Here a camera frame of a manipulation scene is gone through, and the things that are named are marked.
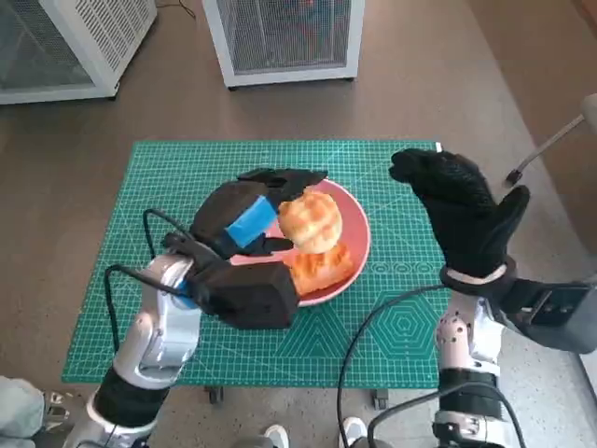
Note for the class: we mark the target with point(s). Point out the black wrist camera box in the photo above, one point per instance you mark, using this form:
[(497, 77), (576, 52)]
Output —
[(252, 294), (559, 317)]

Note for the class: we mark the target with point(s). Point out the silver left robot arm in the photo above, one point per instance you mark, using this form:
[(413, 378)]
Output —
[(158, 336)]

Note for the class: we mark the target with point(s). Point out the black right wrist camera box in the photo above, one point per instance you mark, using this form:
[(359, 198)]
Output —
[(559, 317)]

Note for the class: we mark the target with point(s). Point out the round toy bread bun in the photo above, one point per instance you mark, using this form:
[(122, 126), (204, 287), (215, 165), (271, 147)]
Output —
[(310, 221)]

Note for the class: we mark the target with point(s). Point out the green cutting mat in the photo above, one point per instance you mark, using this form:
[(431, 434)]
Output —
[(280, 354)]

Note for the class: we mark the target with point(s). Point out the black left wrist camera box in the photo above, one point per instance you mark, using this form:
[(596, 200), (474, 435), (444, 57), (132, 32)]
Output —
[(252, 294)]

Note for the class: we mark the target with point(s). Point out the long orange toy bread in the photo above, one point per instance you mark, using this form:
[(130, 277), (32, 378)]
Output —
[(322, 270)]

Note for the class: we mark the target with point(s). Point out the white shoe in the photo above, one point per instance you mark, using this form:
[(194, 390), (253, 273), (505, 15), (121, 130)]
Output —
[(276, 436), (352, 431)]

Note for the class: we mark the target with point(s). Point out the pink bowl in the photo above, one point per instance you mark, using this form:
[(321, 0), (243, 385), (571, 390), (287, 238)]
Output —
[(355, 224)]

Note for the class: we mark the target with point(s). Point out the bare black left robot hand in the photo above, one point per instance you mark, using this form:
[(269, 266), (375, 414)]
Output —
[(224, 210)]

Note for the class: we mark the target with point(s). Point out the black table caster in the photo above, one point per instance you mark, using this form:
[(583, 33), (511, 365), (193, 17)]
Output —
[(380, 400), (215, 396)]

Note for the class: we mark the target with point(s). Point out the white mesh cabinet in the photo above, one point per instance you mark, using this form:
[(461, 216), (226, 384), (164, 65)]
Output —
[(107, 28), (284, 32)]

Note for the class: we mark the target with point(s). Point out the person's grey knee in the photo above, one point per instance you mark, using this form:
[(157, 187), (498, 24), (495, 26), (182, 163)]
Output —
[(18, 410)]

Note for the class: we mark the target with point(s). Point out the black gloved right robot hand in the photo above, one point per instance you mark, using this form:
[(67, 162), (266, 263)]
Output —
[(466, 219)]

